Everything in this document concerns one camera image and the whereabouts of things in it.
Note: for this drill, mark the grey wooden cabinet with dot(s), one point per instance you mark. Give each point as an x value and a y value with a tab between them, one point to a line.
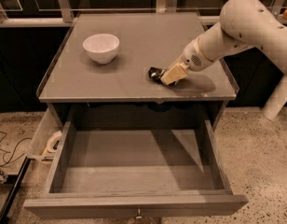
146	40

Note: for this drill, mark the open grey top drawer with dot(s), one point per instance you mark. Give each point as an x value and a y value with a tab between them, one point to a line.
112	173

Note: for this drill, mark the white ceramic bowl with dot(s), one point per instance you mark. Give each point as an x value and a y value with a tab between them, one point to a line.
101	48

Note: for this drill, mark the metal drawer knob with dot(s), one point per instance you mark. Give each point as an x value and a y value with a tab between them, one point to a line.
138	214

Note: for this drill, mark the white tape roll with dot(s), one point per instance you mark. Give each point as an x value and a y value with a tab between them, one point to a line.
53	142

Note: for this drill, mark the small object on floor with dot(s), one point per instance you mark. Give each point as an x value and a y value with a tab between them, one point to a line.
3	177

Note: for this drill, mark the metal rail frame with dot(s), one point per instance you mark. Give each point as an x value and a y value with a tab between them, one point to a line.
87	6

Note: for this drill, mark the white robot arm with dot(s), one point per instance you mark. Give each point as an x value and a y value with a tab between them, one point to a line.
242	24

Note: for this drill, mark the black rxbar chocolate wrapper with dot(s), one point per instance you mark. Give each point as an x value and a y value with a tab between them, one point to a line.
156	73

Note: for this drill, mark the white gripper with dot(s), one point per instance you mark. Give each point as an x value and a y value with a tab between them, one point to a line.
192	57

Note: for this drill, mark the clear plastic side bin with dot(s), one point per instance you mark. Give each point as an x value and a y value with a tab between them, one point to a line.
46	128

